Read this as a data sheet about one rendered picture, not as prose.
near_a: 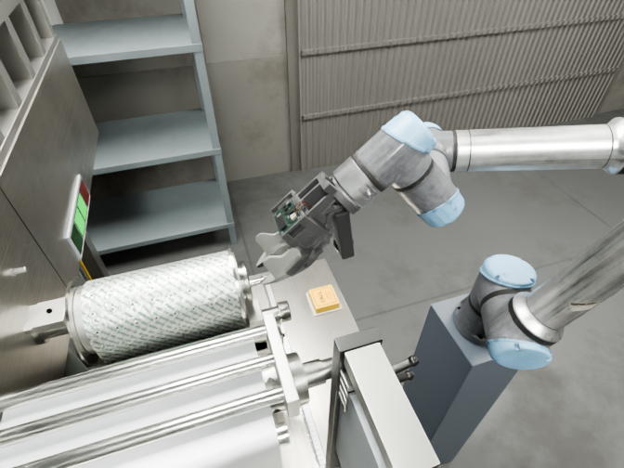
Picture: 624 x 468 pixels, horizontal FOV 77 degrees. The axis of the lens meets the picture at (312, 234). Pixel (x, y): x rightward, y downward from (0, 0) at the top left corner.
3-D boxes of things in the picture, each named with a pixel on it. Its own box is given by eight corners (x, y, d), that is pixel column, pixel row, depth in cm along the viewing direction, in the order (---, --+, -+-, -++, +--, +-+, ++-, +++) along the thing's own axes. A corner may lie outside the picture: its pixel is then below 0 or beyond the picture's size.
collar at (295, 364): (310, 411, 50) (310, 388, 45) (264, 426, 49) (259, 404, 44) (296, 366, 54) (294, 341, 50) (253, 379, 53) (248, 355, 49)
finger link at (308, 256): (278, 261, 68) (311, 225, 66) (284, 265, 69) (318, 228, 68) (288, 278, 64) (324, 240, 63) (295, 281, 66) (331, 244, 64)
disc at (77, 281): (100, 380, 66) (62, 331, 56) (97, 381, 66) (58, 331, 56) (105, 310, 76) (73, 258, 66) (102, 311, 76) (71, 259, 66)
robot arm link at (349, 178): (369, 173, 67) (390, 201, 62) (348, 190, 69) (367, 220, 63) (344, 149, 62) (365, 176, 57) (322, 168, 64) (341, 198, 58)
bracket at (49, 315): (67, 326, 62) (61, 318, 61) (26, 336, 61) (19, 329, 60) (71, 302, 66) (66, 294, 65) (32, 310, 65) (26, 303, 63)
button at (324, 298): (339, 307, 111) (340, 303, 109) (316, 314, 109) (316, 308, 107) (331, 289, 115) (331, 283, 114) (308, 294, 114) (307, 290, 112)
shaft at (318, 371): (350, 380, 51) (352, 368, 49) (306, 394, 50) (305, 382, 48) (342, 358, 53) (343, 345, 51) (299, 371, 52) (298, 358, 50)
